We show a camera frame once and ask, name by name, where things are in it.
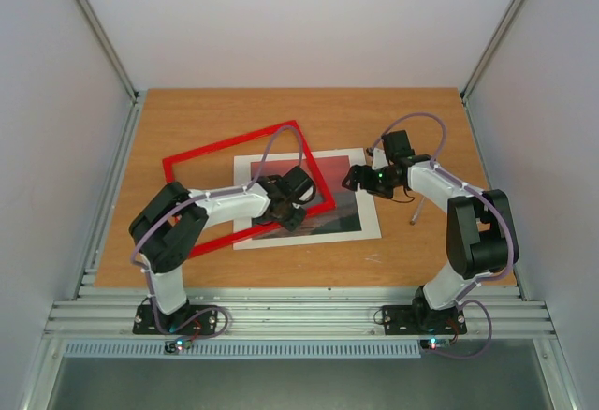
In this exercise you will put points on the left circuit board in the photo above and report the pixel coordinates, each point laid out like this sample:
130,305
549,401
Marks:
177,346

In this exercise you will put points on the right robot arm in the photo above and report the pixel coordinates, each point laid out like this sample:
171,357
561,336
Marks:
480,234

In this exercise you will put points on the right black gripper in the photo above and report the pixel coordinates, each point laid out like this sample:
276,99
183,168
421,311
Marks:
360,177

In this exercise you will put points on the red picture frame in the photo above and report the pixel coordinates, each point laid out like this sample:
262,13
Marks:
321,186

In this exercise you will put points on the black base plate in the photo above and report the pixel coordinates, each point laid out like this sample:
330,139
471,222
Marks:
188,320
407,320

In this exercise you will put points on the grey slotted cable duct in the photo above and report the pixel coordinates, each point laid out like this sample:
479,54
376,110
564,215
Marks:
245,349

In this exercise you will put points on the circuit board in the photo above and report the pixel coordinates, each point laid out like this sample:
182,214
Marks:
434,343
177,346

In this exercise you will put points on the sunset photo with white mat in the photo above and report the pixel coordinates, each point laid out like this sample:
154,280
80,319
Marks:
353,218

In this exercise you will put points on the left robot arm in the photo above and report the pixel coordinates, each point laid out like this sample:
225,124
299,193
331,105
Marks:
167,229

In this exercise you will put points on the clear handle screwdriver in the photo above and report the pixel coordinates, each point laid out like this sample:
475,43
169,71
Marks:
417,212

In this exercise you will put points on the aluminium corner post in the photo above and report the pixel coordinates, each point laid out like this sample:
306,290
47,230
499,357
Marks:
501,30
102,38

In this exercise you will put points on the right circuit board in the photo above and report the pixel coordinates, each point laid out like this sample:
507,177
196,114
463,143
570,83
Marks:
434,343

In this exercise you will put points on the right aluminium corner post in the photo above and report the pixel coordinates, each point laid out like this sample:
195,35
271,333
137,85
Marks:
501,30

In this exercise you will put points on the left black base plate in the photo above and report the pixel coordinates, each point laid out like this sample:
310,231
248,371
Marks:
188,320

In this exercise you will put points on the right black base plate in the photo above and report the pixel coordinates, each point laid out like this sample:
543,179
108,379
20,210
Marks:
407,320

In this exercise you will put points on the left aluminium corner post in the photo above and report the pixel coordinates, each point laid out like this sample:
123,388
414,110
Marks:
102,38

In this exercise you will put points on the aluminium rail base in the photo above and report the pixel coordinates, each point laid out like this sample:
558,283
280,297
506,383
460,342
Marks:
300,313

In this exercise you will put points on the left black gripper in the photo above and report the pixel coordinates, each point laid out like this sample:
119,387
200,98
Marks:
295,224

